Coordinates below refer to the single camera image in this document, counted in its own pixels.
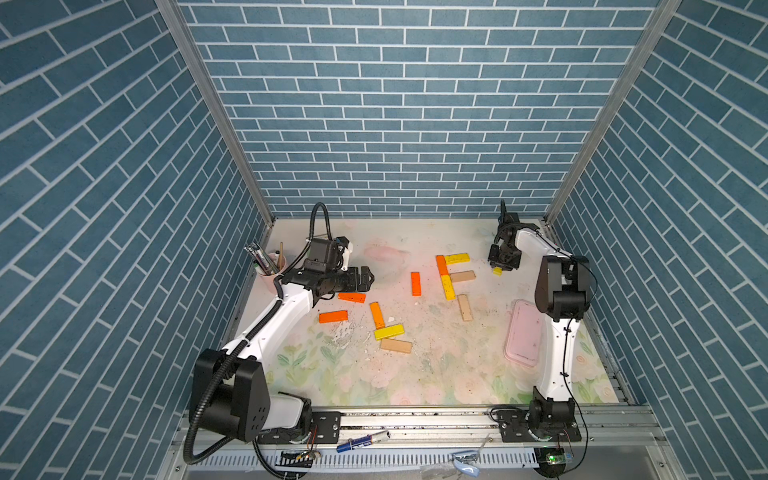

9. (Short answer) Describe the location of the natural wood block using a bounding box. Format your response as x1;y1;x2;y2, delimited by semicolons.
457;294;474;322
380;338;412;354
449;270;476;283

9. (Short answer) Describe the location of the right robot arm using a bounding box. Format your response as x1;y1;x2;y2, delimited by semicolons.
488;201;593;441

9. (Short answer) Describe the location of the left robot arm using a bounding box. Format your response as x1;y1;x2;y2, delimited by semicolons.
182;231;375;465

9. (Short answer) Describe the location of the orange block upper left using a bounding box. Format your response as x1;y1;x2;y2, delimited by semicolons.
337;292;366;304

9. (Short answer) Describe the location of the amber orange block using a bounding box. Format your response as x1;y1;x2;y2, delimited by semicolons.
370;302;386;330

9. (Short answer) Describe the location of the orange block lower left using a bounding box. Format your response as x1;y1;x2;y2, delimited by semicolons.
318;310;349;324

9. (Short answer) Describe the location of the orange block centre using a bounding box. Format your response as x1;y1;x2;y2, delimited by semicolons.
410;272;422;297

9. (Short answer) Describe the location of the orange block top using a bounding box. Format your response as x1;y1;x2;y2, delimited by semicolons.
436;255;449;276

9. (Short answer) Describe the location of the pink pen holder cup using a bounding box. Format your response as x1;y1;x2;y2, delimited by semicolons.
244;242;286;294

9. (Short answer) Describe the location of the pink plastic tray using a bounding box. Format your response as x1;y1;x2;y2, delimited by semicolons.
504;300;543;367

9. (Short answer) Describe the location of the blue screwdriver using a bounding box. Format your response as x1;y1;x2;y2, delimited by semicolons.
336;430;391;453

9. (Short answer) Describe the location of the blue white tape dispenser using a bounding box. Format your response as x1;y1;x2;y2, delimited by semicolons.
452;450;480;478

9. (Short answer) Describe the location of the green led circuit board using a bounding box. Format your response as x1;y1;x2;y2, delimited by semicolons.
534;447;569;479

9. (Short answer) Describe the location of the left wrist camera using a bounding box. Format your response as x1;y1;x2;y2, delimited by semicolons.
332;236;353;271

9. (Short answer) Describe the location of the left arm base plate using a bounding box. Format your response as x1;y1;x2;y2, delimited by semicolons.
258;411;341;445

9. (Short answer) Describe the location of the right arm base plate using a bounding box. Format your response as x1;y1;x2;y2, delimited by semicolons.
488;406;582;443

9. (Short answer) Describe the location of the aluminium front rail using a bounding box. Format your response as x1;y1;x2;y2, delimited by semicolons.
173;405;667;451

